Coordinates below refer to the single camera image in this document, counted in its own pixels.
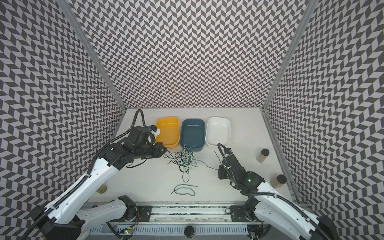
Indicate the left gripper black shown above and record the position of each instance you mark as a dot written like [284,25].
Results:
[160,150]

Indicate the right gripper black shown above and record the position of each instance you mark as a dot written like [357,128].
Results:
[225,157]

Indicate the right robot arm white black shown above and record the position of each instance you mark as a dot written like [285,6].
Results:
[267,205]

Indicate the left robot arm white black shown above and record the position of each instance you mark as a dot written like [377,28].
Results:
[63,219]

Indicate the spice jar black lid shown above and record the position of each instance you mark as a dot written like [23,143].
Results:
[263,155]
[278,181]

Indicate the yellow plastic bin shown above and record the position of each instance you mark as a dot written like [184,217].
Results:
[169,132]

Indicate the dark teal plastic bin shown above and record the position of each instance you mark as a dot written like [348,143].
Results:
[193,134]

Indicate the small yellow round object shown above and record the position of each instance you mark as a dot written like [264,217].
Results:
[102,189]

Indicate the white plastic bin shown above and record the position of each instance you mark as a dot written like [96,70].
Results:
[218,131]

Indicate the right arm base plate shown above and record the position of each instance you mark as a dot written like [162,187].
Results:
[242,214]

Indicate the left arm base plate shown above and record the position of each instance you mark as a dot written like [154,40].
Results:
[141,213]

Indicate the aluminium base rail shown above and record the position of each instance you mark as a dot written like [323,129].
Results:
[210,214]

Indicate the left corner aluminium post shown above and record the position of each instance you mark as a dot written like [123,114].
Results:
[73,21]

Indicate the corner aluminium post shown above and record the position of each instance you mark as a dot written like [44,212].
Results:
[73,21]
[309,11]

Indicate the right corner aluminium post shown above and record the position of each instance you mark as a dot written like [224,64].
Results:
[309,11]

